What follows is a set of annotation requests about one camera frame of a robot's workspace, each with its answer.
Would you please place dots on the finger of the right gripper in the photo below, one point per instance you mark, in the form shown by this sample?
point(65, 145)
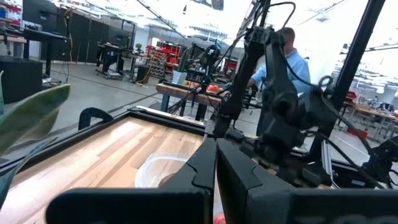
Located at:
point(287, 169)
point(315, 177)

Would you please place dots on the red toy strawberry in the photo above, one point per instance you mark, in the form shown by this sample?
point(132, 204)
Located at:
point(219, 219)

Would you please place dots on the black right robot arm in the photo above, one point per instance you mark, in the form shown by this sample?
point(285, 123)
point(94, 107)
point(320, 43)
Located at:
point(236, 93)

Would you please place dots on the black aluminium table frame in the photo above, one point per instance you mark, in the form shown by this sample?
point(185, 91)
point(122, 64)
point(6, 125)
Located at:
point(171, 122)

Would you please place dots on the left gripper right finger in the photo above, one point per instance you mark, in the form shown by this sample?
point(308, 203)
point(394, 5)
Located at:
point(280, 208)

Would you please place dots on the person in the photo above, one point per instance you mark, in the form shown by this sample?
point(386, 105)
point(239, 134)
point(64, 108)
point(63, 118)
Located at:
point(298, 68)

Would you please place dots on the red bin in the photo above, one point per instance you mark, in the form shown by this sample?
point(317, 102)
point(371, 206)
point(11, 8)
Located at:
point(356, 133)

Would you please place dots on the black frame clamp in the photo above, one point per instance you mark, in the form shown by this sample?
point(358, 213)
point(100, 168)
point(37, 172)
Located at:
point(93, 112)

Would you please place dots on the black camera stand post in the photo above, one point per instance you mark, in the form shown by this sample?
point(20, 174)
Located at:
point(354, 56)

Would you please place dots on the black desk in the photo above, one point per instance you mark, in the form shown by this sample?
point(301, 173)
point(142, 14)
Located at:
point(43, 35)

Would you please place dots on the clear plastic tupperware container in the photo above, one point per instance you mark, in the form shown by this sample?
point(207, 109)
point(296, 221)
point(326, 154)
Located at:
point(152, 168)

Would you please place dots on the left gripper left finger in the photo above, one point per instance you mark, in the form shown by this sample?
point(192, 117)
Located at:
point(140, 208)

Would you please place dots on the wooden workbench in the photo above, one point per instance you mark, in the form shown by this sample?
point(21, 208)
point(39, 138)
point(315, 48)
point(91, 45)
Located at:
point(186, 93)

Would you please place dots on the red storage shelves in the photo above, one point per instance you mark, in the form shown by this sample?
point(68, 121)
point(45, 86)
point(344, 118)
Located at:
point(168, 56)

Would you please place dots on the light wooden table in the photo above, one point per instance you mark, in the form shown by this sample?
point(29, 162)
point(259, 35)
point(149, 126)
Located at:
point(373, 112)

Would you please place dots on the black cabinet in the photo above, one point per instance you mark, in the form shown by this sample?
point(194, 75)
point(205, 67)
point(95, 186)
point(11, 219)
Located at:
point(18, 81)

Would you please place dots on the green snake plant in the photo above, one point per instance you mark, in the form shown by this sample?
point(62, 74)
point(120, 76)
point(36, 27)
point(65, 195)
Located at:
point(31, 115)

